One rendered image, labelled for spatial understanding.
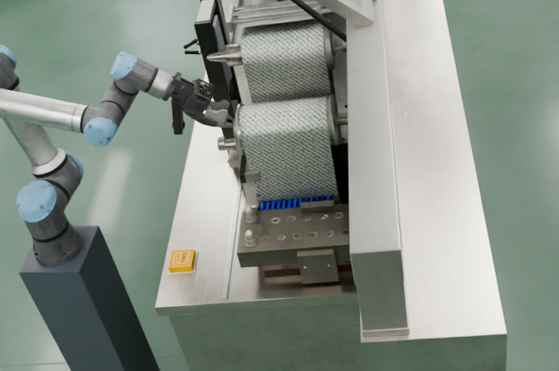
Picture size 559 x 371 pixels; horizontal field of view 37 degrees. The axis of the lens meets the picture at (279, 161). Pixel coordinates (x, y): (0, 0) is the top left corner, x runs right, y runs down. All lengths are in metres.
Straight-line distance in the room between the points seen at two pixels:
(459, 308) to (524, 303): 1.90
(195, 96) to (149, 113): 2.49
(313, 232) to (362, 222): 0.90
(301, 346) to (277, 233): 0.36
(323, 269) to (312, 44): 0.63
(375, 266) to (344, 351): 1.13
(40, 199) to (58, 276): 0.26
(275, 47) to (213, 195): 0.56
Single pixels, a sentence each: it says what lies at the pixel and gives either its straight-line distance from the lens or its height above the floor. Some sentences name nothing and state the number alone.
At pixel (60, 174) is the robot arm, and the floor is 1.12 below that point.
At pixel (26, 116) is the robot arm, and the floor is 1.44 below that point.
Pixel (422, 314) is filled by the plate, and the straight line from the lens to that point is 1.53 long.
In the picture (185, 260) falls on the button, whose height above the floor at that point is 0.92.
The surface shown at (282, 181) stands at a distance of 2.35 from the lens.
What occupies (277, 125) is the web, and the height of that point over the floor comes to 1.29.
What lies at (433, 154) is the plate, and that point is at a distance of 1.84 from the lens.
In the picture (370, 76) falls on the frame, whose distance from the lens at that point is 1.71.
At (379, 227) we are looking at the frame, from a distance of 1.38.
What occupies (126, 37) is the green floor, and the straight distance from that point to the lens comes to 5.52.
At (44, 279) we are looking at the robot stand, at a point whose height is 0.87.
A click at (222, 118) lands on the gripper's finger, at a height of 1.30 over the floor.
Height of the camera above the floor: 2.62
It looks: 39 degrees down
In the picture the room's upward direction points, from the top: 12 degrees counter-clockwise
